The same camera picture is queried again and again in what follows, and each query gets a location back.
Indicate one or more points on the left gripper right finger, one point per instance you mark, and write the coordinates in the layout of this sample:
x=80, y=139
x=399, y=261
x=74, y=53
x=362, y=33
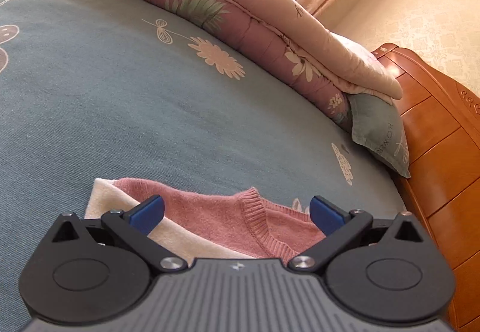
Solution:
x=343, y=231

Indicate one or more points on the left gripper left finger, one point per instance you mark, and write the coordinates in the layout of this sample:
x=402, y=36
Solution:
x=131, y=229

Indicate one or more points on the pink and cream sweater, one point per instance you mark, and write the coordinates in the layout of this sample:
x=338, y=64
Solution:
x=241, y=226

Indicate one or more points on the grey-green flower pillow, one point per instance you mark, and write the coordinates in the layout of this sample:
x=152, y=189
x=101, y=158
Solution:
x=378, y=127

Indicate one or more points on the blue floral bed sheet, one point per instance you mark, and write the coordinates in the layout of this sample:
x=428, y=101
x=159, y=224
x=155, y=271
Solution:
x=49, y=164

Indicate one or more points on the wooden headboard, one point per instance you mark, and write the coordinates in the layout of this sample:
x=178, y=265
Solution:
x=441, y=122

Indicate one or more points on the folded pink floral quilt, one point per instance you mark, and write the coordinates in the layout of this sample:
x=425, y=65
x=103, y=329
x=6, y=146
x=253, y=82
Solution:
x=243, y=17

